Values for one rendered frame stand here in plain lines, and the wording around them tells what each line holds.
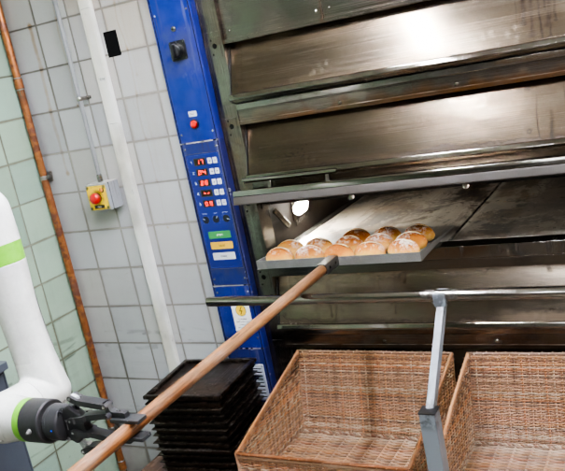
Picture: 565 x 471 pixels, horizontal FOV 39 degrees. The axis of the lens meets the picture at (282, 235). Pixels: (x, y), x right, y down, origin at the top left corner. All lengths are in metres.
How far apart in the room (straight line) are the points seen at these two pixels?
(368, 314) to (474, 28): 0.94
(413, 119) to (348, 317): 0.68
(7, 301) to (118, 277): 1.25
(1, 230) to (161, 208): 1.10
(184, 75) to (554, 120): 1.16
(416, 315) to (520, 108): 0.71
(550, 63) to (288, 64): 0.77
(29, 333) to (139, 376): 1.37
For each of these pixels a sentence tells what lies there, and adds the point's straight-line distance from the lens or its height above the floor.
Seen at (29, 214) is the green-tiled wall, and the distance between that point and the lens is 3.08.
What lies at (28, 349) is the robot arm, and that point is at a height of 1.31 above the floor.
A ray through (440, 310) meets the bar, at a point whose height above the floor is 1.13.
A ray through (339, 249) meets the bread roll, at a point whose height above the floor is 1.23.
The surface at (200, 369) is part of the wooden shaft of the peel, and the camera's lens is 1.77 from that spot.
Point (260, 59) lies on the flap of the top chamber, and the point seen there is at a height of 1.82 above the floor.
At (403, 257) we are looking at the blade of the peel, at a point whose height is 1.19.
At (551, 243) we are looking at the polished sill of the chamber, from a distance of 2.34.
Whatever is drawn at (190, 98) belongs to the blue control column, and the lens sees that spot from 2.63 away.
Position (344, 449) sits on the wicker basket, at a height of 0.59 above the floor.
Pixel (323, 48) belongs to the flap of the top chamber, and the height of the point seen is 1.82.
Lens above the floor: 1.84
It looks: 13 degrees down
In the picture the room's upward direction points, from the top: 12 degrees counter-clockwise
